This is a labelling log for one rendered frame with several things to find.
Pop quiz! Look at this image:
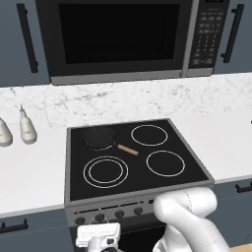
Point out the blue-grey drawer front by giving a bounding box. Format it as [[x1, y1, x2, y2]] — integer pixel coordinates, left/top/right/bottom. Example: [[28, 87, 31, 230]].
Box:
[[0, 208, 72, 252], [210, 178, 252, 248]]

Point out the black oven door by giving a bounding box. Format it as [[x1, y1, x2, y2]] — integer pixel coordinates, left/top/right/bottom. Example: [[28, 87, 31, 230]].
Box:
[[69, 220, 171, 252]]

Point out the black microwave door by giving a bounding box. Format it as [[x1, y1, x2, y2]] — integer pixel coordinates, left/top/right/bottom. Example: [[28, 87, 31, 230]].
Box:
[[34, 0, 194, 79]]

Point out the black drawer handle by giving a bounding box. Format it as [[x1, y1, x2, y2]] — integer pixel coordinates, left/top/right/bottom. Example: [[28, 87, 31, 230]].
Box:
[[234, 181, 252, 194], [0, 219, 30, 235]]

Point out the black cupboard handle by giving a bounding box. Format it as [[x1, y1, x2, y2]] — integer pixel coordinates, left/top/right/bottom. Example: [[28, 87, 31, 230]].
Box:
[[220, 3, 246, 64], [16, 3, 40, 74]]

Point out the black and steel microwave oven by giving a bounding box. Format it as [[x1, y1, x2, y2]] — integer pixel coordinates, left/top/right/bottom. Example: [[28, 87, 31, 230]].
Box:
[[34, 0, 231, 86]]

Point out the black and steel stove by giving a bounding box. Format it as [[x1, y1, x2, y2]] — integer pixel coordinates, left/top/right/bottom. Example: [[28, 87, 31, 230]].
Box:
[[63, 117, 217, 252]]

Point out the white bottle with spout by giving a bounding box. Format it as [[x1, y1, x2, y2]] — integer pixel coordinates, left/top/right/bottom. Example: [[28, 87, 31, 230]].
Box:
[[0, 117, 14, 149], [18, 104, 38, 145]]

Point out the blue-grey cupboard door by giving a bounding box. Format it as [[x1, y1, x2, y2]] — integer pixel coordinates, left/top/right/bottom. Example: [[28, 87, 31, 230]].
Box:
[[0, 0, 51, 89], [213, 0, 252, 76]]

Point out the black frying pan, wooden handle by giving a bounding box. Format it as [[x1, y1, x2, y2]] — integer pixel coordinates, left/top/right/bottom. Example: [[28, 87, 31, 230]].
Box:
[[80, 126, 140, 158]]

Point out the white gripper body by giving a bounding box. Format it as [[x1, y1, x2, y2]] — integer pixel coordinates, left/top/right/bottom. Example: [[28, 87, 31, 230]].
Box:
[[75, 221, 122, 248]]

